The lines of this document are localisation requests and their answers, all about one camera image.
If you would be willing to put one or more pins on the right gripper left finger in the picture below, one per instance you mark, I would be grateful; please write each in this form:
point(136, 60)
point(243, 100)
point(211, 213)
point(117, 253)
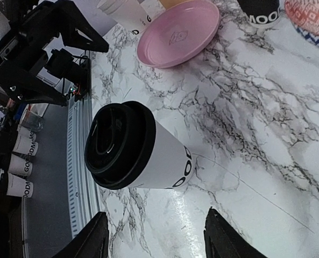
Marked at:
point(92, 240)

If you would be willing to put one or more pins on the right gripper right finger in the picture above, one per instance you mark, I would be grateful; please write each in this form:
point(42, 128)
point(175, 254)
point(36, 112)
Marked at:
point(222, 240)

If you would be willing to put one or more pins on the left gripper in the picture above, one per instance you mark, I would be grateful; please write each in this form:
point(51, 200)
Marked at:
point(22, 54)

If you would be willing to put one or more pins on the white paper coffee cup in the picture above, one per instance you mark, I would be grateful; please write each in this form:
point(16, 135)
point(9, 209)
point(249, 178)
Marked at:
point(169, 166)

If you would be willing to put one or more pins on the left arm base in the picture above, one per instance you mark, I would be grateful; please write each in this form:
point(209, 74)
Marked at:
point(76, 69)

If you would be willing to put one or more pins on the paper cups under table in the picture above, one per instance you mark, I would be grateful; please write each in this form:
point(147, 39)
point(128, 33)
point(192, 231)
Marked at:
point(20, 165)

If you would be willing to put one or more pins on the stack of white paper cups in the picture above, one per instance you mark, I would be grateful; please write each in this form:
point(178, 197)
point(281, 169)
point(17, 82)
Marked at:
point(128, 13)

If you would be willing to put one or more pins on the pink plate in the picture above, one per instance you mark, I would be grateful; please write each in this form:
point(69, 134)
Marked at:
point(178, 34)

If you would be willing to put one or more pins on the black cup holding straws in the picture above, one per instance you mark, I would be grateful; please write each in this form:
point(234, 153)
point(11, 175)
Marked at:
point(261, 12)

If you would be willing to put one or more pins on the red patterned bowl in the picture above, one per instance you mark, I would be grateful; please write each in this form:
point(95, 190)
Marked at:
point(304, 15)

